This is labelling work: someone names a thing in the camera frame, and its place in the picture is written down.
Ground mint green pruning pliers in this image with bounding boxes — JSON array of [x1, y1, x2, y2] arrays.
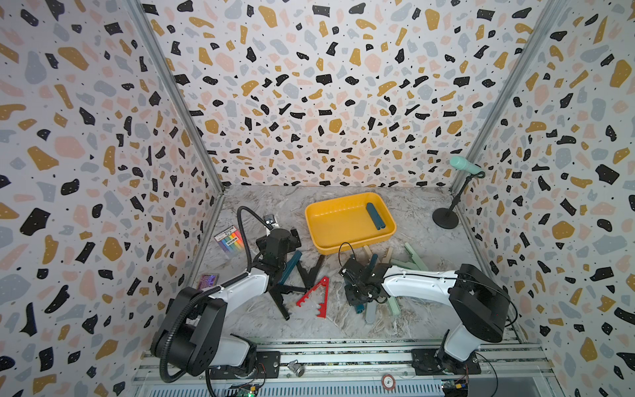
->
[[387, 297, 401, 317]]

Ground dark teal pruning pliers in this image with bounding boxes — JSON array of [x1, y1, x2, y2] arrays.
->
[[366, 203, 386, 230]]

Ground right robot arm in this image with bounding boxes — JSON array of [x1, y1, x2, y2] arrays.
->
[[340, 258, 511, 370]]

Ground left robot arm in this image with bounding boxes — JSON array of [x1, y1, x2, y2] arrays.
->
[[150, 228, 301, 383]]

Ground cream open pruning pliers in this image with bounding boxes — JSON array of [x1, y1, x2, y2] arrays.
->
[[362, 245, 393, 266]]

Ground red open pruning pliers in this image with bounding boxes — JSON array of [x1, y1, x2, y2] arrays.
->
[[296, 276, 330, 319]]

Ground black open pliers lower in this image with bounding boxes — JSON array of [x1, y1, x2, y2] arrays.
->
[[269, 284, 307, 321]]

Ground black open pliers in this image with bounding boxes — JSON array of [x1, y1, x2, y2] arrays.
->
[[269, 284, 307, 321], [296, 255, 325, 289]]

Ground black open pliers upper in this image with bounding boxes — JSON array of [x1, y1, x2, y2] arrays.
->
[[296, 255, 325, 289]]

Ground yellow plastic storage box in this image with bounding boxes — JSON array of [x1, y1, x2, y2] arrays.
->
[[305, 193, 397, 256]]

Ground coloured marker pack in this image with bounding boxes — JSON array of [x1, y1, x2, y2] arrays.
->
[[214, 226, 245, 256]]

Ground small pink card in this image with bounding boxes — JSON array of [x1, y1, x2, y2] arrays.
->
[[197, 273, 219, 289]]

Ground black microphone stand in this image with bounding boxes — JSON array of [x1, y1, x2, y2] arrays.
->
[[433, 171, 486, 230]]

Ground silver round knob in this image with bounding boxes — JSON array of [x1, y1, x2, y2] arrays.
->
[[287, 360, 305, 377]]

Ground mint green microphone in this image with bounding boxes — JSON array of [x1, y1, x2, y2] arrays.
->
[[450, 155, 485, 178]]

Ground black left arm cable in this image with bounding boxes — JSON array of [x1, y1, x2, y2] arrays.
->
[[235, 205, 271, 271]]

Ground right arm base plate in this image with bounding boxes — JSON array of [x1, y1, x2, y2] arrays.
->
[[411, 347, 482, 375]]

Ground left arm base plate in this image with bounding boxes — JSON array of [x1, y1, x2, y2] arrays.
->
[[209, 351, 281, 381]]

